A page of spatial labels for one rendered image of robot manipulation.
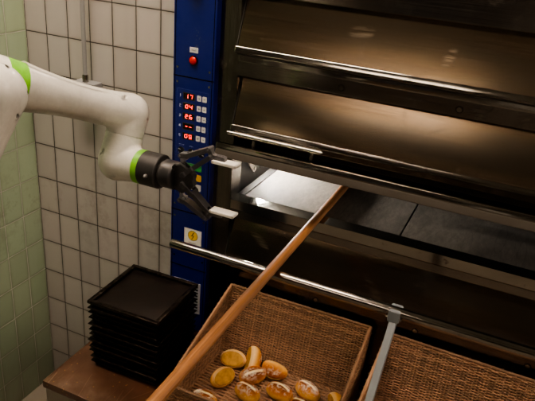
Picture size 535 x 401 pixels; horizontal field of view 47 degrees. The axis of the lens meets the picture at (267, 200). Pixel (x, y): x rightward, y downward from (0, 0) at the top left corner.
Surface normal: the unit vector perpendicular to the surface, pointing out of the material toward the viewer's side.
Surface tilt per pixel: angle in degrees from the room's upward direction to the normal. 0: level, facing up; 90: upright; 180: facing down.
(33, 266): 90
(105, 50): 90
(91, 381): 0
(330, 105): 70
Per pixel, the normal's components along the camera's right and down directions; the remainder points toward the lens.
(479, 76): -0.36, 0.02
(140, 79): -0.41, 0.36
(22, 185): 0.91, 0.24
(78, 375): 0.08, -0.90
